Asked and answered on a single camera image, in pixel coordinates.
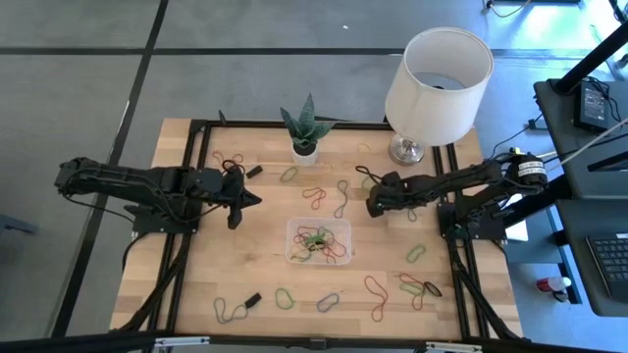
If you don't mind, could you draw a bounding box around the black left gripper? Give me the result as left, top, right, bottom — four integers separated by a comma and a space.
195, 167, 263, 230

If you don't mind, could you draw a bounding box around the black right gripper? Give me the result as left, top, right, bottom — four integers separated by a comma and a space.
366, 171, 408, 218

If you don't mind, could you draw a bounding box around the teal rubber band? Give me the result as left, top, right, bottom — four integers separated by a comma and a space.
213, 296, 249, 325
333, 179, 350, 220

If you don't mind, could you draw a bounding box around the clear plastic bin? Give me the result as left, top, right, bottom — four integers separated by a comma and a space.
285, 217, 353, 267

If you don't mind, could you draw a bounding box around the yellow rubber band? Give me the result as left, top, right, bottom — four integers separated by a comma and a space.
341, 141, 373, 171

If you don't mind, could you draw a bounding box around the blue rubber band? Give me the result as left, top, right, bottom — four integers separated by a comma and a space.
316, 292, 340, 314

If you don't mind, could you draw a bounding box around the silver lamp base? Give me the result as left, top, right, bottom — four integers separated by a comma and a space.
388, 131, 426, 167

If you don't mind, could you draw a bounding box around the white plant pot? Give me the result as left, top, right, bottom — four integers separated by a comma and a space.
290, 139, 320, 168

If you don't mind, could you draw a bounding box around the green snake plant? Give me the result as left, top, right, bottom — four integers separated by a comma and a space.
279, 92, 338, 151

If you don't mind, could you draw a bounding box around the white lamp shade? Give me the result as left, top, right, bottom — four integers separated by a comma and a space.
384, 26, 496, 147

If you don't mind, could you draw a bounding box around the red white bottle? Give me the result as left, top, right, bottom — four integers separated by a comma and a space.
536, 277, 573, 304

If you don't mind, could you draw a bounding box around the black office desk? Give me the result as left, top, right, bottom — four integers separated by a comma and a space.
554, 172, 628, 318
533, 77, 628, 174

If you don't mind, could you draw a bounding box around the black power box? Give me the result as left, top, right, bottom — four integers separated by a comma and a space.
573, 79, 613, 133

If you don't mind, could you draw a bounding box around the black computer keyboard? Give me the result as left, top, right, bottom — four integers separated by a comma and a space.
586, 233, 628, 303

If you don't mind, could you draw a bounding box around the black diagonal pole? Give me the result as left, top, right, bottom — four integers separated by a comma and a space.
553, 22, 628, 95

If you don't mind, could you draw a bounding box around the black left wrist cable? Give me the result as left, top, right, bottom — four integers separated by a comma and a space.
221, 159, 246, 177

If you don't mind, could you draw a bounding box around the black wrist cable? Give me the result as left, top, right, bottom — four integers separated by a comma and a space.
355, 165, 385, 186
221, 159, 246, 177

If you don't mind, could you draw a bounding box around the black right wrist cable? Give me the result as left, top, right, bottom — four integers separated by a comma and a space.
355, 165, 385, 186

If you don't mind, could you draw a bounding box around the silver aluminium bracket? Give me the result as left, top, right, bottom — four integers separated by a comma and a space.
154, 335, 211, 350
425, 341, 484, 353

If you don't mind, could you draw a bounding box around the black floor cable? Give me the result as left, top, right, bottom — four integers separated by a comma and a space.
483, 112, 546, 163
484, 0, 535, 20

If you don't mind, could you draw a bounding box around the white cable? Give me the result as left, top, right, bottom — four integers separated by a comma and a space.
544, 117, 628, 161

